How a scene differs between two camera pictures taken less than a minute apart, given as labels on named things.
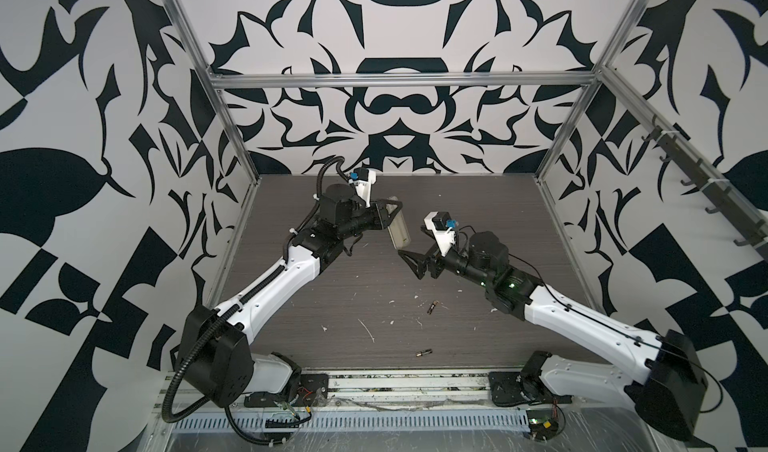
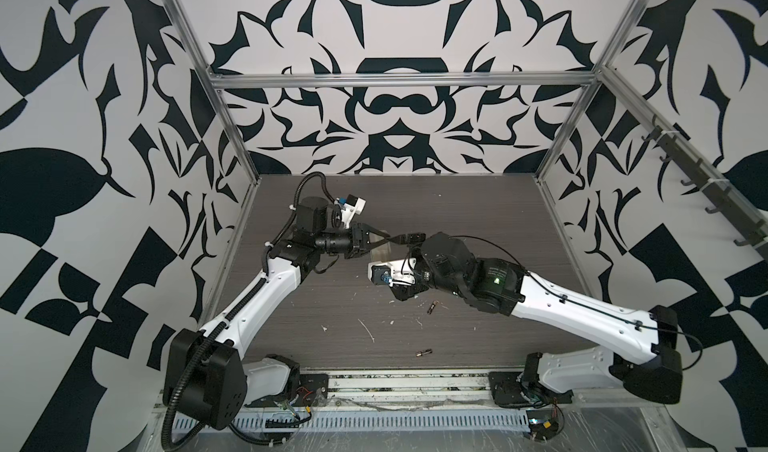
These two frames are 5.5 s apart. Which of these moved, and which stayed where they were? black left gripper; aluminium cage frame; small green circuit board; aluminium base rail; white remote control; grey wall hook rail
Moved: black left gripper; white remote control
Stayed: aluminium base rail; aluminium cage frame; grey wall hook rail; small green circuit board
